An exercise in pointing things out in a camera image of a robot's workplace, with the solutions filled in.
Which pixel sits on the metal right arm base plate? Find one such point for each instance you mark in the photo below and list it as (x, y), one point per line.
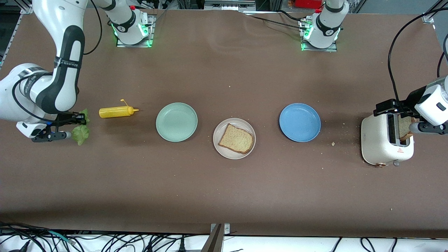
(152, 35)

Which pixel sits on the green lettuce leaf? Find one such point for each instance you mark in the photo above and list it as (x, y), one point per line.
(81, 134)

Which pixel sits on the brown bread slice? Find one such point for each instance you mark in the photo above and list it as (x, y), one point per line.
(406, 127)
(236, 139)

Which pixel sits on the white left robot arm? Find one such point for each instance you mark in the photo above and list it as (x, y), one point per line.
(325, 40)

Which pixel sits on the aluminium corner profile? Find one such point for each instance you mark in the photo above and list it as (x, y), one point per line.
(432, 14)

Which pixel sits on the yellow mustard squeeze bottle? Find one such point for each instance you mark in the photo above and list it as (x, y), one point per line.
(113, 112)

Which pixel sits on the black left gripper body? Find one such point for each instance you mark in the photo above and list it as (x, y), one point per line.
(415, 96)

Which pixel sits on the beige plate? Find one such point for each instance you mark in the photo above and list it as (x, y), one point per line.
(224, 150)

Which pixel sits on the red box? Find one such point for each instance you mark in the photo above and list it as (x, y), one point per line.
(306, 3)

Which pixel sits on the aluminium frame crossbar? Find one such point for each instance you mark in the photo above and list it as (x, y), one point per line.
(229, 4)

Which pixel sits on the grey metal beam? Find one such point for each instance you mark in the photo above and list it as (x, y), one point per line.
(213, 243)

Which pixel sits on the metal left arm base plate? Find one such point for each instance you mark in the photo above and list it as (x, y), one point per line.
(318, 50)

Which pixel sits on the silver table edge bracket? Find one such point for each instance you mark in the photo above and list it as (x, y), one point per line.
(227, 229)

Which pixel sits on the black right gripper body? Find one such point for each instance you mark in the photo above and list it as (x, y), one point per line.
(65, 119)

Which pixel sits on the white toaster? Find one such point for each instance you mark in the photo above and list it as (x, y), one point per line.
(374, 140)

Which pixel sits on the blue plate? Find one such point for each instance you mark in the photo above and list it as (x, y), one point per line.
(300, 122)

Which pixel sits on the mint green plate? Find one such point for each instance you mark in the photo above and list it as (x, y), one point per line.
(176, 122)

